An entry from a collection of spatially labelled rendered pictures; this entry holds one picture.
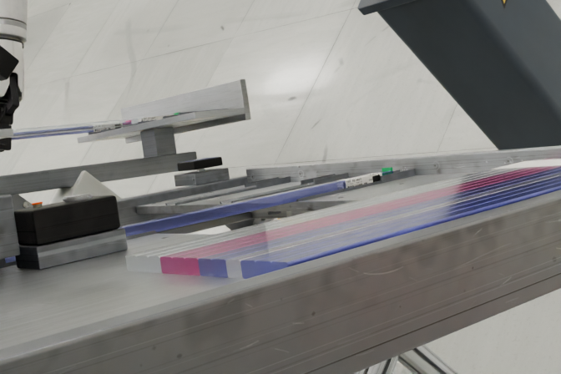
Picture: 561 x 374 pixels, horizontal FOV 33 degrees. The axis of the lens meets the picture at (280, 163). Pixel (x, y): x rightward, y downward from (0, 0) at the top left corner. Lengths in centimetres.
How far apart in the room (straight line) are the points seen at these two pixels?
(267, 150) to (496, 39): 141
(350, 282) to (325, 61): 241
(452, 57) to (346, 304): 106
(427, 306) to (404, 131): 188
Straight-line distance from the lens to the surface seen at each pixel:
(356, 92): 267
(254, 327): 46
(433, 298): 56
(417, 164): 111
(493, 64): 153
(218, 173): 131
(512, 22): 152
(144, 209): 121
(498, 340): 189
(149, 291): 56
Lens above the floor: 140
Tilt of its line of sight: 31 degrees down
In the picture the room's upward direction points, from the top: 48 degrees counter-clockwise
